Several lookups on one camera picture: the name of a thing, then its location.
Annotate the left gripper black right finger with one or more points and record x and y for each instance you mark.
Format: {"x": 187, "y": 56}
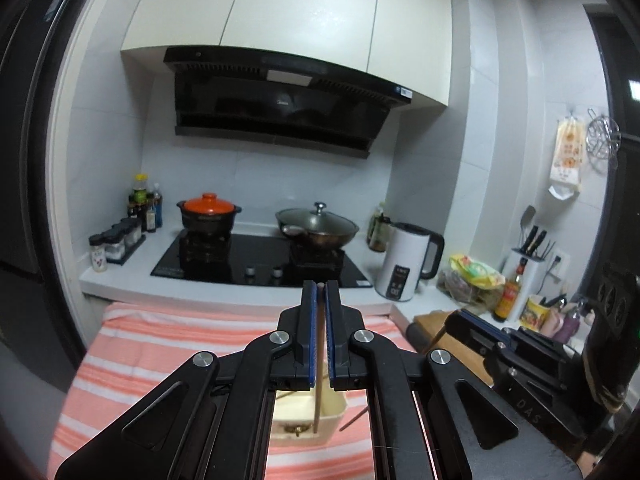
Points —
{"x": 347, "y": 369}

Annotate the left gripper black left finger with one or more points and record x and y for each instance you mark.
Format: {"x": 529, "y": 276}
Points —
{"x": 296, "y": 367}

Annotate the purple bottle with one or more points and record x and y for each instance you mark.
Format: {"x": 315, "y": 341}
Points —
{"x": 570, "y": 323}

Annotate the cream utensil holder box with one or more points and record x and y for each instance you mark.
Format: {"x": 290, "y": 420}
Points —
{"x": 307, "y": 418}

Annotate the white electric kettle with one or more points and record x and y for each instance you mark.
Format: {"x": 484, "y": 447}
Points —
{"x": 413, "y": 254}

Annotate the black wok with glass lid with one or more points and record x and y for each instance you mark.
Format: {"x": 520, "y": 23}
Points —
{"x": 316, "y": 226}

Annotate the black gas stove top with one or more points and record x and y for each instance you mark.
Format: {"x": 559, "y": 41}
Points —
{"x": 250, "y": 260}

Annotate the yellow instant noodle cup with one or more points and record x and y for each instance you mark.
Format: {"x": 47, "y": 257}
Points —
{"x": 534, "y": 313}

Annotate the oil bottle behind kettle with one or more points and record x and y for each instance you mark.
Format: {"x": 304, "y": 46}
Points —
{"x": 378, "y": 230}

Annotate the brown sauce bottle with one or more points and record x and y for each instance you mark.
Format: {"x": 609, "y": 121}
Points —
{"x": 510, "y": 293}

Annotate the wooden cutting board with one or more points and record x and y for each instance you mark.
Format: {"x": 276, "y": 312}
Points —
{"x": 430, "y": 323}

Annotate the white knife block holder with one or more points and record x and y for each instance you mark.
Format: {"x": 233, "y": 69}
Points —
{"x": 531, "y": 279}

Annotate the yellow snack bag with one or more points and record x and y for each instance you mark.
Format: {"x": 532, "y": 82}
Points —
{"x": 476, "y": 273}

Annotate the black pot with orange lid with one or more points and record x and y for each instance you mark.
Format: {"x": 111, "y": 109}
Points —
{"x": 208, "y": 214}

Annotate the pink white striped cloth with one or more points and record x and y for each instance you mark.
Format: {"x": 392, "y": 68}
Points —
{"x": 137, "y": 347}

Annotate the condiment bottles group corner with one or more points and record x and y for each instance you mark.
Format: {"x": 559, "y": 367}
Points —
{"x": 145, "y": 203}

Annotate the hanging paper bag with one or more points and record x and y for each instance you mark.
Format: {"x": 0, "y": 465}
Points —
{"x": 565, "y": 175}

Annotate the black range hood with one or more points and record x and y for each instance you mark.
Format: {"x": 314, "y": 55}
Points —
{"x": 278, "y": 98}

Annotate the hanging metal steamer rack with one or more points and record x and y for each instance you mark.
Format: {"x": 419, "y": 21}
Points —
{"x": 603, "y": 137}

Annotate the black refrigerator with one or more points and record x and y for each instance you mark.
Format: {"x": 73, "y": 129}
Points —
{"x": 33, "y": 46}

